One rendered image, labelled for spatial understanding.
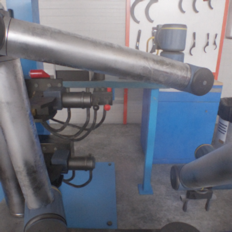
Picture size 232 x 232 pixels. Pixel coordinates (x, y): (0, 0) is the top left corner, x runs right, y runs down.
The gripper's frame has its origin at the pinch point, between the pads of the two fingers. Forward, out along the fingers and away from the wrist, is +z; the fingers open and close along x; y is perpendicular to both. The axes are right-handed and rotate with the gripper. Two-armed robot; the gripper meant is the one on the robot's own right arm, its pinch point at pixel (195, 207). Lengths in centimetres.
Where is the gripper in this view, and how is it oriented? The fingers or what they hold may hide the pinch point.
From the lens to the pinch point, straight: 132.0
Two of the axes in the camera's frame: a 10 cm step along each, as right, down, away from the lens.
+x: 10.0, 0.1, 0.1
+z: -0.1, 9.4, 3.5
